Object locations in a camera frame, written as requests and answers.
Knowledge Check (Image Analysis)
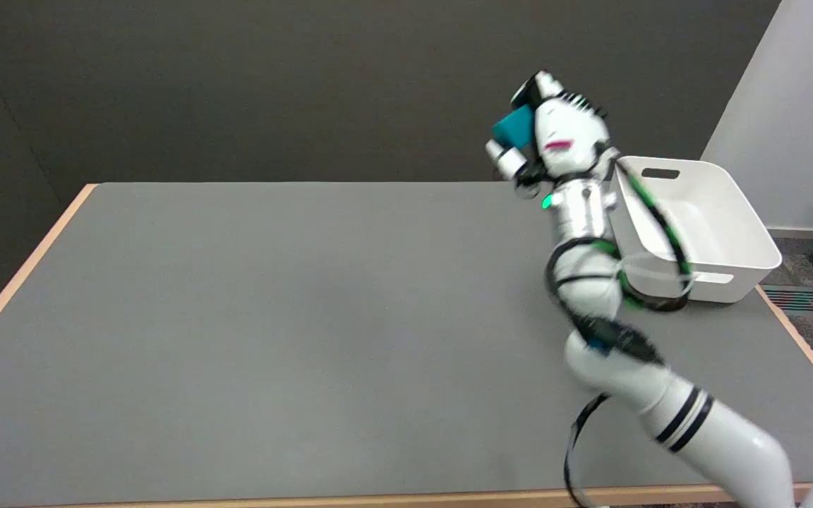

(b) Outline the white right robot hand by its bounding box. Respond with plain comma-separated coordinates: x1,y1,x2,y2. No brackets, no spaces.
486,70,620,199

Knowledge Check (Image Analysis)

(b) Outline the blue wooden cube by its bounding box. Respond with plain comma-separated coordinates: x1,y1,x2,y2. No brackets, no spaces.
492,107,536,150

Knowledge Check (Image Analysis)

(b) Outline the white plastic box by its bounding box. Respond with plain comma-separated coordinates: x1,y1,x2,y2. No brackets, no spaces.
608,156,783,305

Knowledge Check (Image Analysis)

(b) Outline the floor vent grille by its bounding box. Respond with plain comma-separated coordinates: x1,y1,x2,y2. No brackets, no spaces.
763,286,813,313

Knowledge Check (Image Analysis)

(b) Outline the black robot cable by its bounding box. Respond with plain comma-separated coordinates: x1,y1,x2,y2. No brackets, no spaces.
546,158,694,362

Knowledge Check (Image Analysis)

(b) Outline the black flat strap cable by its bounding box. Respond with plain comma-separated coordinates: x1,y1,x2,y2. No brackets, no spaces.
564,393,610,508

